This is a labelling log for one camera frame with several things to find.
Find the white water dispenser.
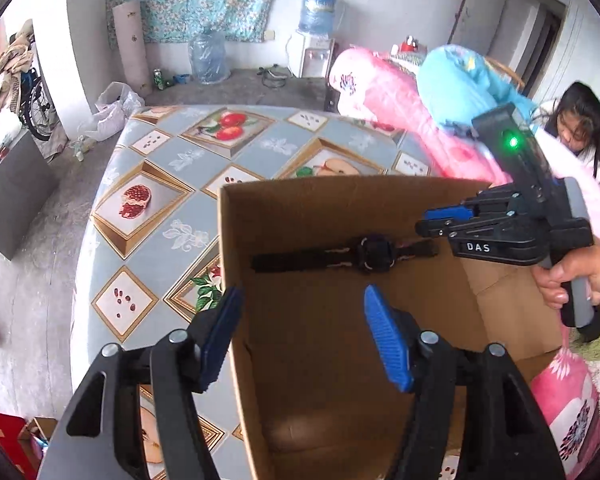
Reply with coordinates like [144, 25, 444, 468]
[286, 30, 335, 79]

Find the dark-haired child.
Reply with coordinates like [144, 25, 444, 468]
[544, 81, 600, 185]

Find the pink floral blanket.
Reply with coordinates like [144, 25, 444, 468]
[329, 48, 600, 479]

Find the red box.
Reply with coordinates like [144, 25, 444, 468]
[0, 413, 40, 480]

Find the green can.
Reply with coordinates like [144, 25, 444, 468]
[152, 68, 166, 91]

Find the fruit pattern tablecloth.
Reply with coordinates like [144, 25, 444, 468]
[69, 103, 462, 480]

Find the grey cabinet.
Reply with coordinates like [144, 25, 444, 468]
[0, 130, 59, 260]

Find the pile of clothes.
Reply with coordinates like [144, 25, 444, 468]
[0, 18, 38, 181]

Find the small cardboard box on floor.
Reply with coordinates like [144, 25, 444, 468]
[17, 416, 58, 468]

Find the blue quilt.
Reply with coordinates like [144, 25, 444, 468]
[416, 44, 536, 127]

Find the right hand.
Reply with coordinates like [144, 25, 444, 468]
[531, 237, 600, 310]

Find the empty clear water jug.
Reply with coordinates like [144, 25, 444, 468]
[188, 28, 230, 84]

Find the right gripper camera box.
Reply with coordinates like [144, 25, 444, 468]
[471, 103, 570, 216]

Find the blue water bottle on dispenser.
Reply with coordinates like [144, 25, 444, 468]
[298, 0, 338, 36]

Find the bicycle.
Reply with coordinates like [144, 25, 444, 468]
[19, 67, 59, 142]

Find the black wrist watch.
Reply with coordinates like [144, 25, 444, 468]
[250, 234, 439, 273]

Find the white plastic bag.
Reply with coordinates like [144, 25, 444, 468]
[78, 81, 145, 142]

